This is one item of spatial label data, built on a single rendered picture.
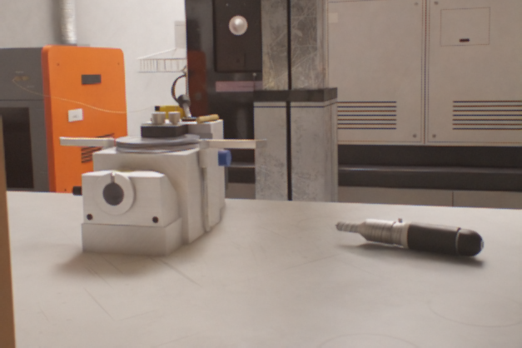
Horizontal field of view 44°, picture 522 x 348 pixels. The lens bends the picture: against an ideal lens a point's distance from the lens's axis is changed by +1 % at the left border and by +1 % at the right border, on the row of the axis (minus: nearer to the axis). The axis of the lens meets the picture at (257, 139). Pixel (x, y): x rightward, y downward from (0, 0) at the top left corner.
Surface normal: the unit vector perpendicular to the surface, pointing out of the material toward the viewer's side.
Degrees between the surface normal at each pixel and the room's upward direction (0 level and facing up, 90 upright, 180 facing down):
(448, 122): 90
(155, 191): 90
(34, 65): 90
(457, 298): 0
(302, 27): 90
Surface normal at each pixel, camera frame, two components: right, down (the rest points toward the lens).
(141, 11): -0.26, 0.12
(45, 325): -0.02, -0.99
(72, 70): 0.96, 0.01
